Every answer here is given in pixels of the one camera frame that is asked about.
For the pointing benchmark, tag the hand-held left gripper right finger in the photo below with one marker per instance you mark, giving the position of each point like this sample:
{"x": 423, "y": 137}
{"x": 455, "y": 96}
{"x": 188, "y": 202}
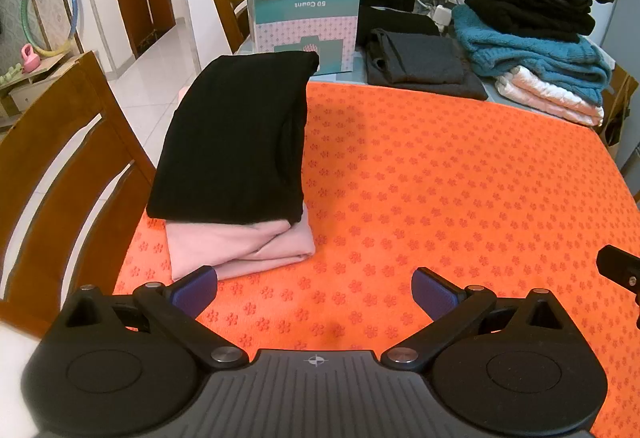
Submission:
{"x": 434, "y": 294}

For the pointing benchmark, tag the pink folded garment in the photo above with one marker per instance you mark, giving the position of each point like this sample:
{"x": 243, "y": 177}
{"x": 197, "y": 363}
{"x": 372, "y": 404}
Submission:
{"x": 240, "y": 248}

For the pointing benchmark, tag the white charger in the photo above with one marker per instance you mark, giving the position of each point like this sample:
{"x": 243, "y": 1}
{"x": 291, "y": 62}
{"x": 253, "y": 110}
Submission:
{"x": 442, "y": 16}

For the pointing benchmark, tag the teal knit sweater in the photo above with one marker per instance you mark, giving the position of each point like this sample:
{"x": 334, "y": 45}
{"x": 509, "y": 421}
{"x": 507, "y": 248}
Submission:
{"x": 525, "y": 52}

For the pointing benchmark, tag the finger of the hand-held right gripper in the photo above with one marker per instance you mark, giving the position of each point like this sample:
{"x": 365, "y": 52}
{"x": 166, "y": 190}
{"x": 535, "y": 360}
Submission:
{"x": 620, "y": 265}

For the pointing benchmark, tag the black flat folded garment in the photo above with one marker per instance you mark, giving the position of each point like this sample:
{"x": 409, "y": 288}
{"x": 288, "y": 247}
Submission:
{"x": 395, "y": 20}

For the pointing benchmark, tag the green toy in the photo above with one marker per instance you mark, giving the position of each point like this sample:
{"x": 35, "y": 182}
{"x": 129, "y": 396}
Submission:
{"x": 10, "y": 75}

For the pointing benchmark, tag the white quilted garment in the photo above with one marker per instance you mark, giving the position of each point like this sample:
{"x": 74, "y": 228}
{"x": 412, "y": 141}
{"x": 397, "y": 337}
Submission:
{"x": 545, "y": 95}

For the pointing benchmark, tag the dark grey garment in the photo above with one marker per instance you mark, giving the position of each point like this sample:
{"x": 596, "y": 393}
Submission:
{"x": 420, "y": 60}

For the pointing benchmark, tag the multicoloured hula hoop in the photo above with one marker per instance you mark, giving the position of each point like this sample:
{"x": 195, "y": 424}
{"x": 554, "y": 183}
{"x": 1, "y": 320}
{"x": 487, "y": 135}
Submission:
{"x": 75, "y": 5}

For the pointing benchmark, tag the teal and pink cardboard box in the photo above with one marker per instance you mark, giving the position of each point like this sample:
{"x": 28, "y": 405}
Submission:
{"x": 290, "y": 27}

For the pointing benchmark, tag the low beige cabinet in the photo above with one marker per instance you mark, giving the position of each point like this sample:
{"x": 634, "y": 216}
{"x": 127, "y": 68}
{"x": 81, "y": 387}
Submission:
{"x": 25, "y": 92}

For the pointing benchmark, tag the black folded sweater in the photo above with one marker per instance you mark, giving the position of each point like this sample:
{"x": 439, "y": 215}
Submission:
{"x": 225, "y": 142}

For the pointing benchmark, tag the orange flower print mat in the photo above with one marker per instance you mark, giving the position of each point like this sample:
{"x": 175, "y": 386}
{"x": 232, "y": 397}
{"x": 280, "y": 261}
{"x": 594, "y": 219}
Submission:
{"x": 425, "y": 198}

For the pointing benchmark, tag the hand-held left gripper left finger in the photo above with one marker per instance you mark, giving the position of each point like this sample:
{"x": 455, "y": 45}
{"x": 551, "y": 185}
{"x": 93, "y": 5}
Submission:
{"x": 195, "y": 294}

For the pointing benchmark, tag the small wooden chair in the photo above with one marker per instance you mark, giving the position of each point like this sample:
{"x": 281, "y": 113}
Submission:
{"x": 225, "y": 2}

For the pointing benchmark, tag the large wooden chair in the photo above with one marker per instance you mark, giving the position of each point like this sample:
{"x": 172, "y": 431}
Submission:
{"x": 50, "y": 112}

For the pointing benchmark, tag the clover print tablecloth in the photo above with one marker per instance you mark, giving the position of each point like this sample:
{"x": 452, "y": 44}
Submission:
{"x": 345, "y": 77}

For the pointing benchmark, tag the pink kettlebell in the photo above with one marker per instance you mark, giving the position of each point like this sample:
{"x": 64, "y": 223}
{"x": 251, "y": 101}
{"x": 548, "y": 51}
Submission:
{"x": 30, "y": 62}

